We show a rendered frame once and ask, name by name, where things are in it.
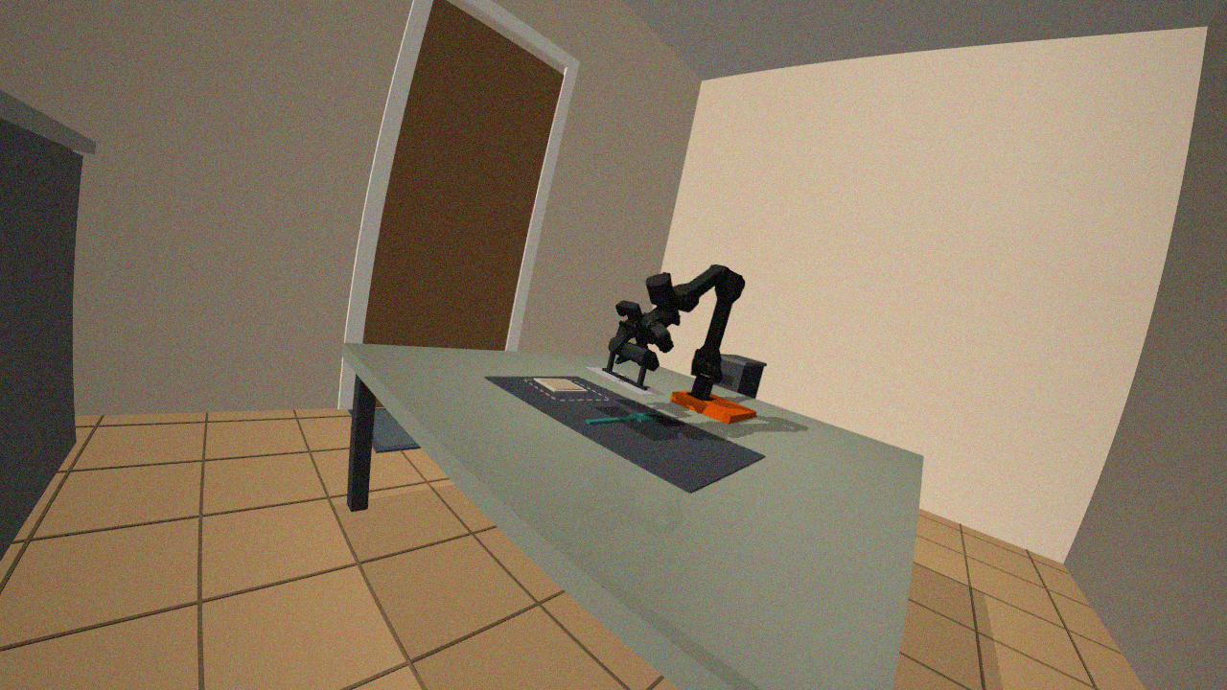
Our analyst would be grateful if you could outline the tan square tile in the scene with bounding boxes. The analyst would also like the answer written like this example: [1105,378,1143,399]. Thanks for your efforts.
[534,379,588,393]

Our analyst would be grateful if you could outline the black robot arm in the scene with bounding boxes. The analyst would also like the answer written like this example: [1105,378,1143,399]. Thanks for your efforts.
[643,264,745,401]

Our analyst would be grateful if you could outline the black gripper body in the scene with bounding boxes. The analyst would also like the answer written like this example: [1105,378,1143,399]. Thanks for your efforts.
[615,300,667,372]

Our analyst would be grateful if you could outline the teal small trowel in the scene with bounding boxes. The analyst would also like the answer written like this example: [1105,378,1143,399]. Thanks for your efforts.
[587,413,658,425]

